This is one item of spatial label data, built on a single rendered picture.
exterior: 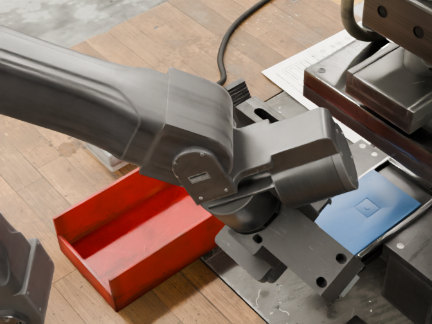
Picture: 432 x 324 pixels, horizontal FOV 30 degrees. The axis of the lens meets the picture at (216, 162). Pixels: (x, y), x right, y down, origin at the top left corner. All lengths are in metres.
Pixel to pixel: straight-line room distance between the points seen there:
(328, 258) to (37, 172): 0.52
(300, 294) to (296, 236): 0.25
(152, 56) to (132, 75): 0.64
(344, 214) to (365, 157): 0.10
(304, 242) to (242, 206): 0.07
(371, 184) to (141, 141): 0.39
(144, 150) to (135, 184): 0.39
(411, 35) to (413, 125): 0.08
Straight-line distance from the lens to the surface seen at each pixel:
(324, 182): 0.64
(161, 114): 0.59
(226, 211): 0.65
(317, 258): 0.67
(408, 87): 0.75
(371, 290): 0.94
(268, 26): 1.30
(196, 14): 1.33
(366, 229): 0.88
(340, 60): 0.84
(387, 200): 0.91
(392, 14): 0.71
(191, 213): 1.00
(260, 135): 0.65
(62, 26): 2.94
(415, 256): 0.87
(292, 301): 0.92
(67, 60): 0.60
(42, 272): 0.80
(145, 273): 0.91
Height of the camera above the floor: 1.65
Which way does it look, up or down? 45 degrees down
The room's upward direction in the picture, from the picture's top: 3 degrees counter-clockwise
